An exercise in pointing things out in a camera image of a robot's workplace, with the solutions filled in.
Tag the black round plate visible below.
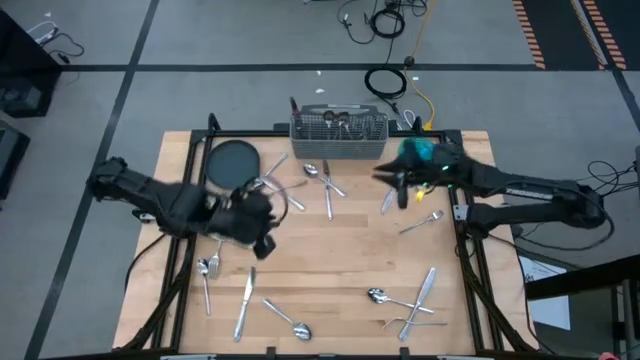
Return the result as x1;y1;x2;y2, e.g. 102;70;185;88
204;139;261;191

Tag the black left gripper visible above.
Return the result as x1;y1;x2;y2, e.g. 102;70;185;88
209;179;279;261

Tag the black floor mat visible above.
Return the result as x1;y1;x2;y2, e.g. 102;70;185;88
519;0;640;71

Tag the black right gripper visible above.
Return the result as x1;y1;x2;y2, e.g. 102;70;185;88
373;142;469;211

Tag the white paper sheet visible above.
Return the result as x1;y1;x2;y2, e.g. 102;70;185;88
519;255;572;332

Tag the black cable white plug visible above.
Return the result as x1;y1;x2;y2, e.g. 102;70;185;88
337;0;376;46

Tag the orange striped tape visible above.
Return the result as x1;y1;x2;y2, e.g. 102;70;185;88
511;0;547;71
569;0;629;71

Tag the yellow cable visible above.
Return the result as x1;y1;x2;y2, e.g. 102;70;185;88
403;0;437;131

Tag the black cabinet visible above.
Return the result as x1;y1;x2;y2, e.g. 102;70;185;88
0;9;64;119

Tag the large coiled black cable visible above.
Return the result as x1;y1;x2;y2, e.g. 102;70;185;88
363;67;409;100

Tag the black desk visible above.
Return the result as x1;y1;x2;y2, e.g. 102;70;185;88
524;253;640;360

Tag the grey plastic cutlery basket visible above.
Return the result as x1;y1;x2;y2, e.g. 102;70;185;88
289;103;390;161

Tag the black box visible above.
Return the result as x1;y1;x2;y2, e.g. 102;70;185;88
0;119;31;200

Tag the small coiled black cable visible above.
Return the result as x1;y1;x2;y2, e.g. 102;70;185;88
369;8;406;39

